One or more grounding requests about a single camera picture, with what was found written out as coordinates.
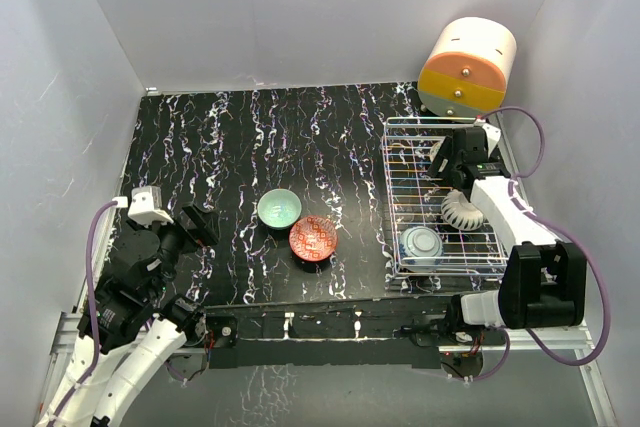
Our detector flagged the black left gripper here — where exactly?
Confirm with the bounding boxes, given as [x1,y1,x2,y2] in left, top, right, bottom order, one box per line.
[129,200,219,297]

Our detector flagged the white bowl black striped outside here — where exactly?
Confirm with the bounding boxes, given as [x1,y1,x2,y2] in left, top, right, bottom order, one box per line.
[440,190,485,232]

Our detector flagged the blue white patterned bowl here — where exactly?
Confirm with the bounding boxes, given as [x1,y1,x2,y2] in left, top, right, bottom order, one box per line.
[399,226,444,268]

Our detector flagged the red patterned bowl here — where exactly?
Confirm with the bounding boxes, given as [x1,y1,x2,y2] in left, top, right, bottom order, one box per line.
[289,215,338,262]

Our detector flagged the floral cream bowl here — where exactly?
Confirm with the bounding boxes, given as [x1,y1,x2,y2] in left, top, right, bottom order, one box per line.
[429,139,445,162]

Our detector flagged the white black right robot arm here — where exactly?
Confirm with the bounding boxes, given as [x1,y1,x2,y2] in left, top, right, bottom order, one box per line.
[427,124,587,344]

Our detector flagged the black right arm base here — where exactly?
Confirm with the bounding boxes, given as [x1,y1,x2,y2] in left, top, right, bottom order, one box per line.
[393,315,507,355]

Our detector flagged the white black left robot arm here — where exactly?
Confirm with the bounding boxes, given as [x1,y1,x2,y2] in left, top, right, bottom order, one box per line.
[38,197,220,426]

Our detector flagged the celadon green bowl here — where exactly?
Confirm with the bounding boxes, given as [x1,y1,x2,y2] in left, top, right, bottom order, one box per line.
[257,189,302,230]

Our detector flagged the round pastel drawer cabinet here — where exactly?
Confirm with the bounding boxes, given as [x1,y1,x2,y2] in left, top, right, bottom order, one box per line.
[417,17,517,117]

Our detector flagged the black marble table mat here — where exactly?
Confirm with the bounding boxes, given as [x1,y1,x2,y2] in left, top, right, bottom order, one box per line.
[121,82,501,306]

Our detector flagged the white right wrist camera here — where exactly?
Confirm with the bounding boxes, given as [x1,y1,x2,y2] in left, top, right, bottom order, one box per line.
[474,119,502,155]

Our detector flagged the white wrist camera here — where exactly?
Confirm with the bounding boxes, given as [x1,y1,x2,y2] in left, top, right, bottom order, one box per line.
[128,186,174,227]
[474,119,502,155]

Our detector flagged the white wire dish rack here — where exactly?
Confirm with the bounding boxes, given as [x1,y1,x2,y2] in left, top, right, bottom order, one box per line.
[381,117,507,282]

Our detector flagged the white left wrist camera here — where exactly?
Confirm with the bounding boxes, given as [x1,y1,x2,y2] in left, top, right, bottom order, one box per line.
[128,186,174,227]

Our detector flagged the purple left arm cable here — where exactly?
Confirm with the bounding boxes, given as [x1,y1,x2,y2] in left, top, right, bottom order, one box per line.
[39,195,130,423]

